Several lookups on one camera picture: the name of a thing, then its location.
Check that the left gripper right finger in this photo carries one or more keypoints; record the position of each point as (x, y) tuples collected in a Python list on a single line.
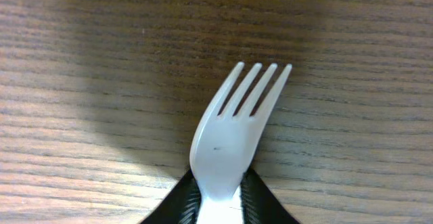
[(259, 205)]

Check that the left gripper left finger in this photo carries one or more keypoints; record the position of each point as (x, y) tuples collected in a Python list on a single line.
[(180, 206)]

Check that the white fork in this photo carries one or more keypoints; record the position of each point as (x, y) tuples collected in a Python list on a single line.
[(226, 139)]

